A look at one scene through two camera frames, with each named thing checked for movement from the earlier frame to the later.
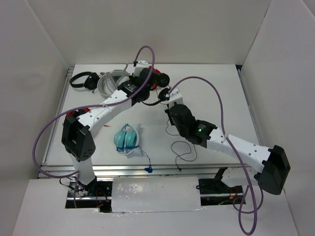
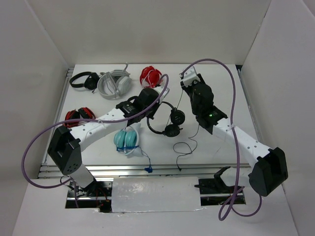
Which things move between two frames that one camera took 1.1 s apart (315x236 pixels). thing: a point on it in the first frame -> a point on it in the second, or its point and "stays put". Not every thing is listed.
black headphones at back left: (90, 83) stays put
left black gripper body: (133, 78) -> (152, 112)
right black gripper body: (181, 132) -> (190, 90)
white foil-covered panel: (132, 194) stays put
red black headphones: (78, 112) stays put
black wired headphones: (163, 80) -> (177, 117)
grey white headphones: (109, 81) stays put
